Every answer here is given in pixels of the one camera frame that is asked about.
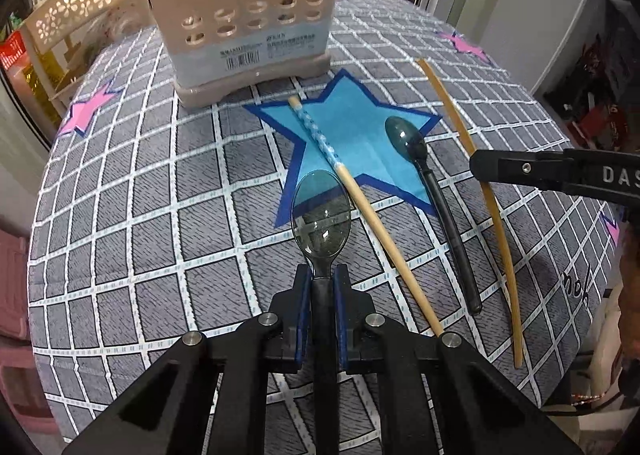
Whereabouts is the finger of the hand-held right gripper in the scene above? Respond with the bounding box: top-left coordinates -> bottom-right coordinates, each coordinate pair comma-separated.
469,148 -> 576,192

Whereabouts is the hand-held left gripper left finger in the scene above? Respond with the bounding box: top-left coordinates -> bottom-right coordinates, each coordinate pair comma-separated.
65,265 -> 312,455

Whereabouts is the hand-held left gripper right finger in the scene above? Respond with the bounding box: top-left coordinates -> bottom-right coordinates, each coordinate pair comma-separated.
335,265 -> 583,455

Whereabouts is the bamboo chopstick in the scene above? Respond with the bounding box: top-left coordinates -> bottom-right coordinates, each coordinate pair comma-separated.
288,96 -> 445,337
417,58 -> 524,369

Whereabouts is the dark transparent plastic spoon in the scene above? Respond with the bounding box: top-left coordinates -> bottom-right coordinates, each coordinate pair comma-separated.
291,170 -> 351,455
384,116 -> 484,315

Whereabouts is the beige plastic utensil holder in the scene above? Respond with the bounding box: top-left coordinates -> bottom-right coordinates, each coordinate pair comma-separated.
146,0 -> 347,109

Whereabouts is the person's right forearm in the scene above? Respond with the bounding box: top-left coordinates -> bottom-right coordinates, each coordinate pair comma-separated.
616,230 -> 640,401

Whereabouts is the red packaging clutter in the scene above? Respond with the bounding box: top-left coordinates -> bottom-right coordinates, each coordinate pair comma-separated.
542,0 -> 640,156

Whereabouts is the grey checked star tablecloth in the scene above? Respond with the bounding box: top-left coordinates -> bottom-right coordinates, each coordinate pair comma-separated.
29,0 -> 623,455

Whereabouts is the pink plastic stool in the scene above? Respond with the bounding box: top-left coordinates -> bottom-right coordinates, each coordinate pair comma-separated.
0,227 -> 58,441

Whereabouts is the beige flower-cutout plastic basket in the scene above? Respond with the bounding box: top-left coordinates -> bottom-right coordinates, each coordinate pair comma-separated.
22,0 -> 163,103

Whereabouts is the red labelled box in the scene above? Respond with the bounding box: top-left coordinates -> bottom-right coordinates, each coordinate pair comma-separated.
0,30 -> 27,73

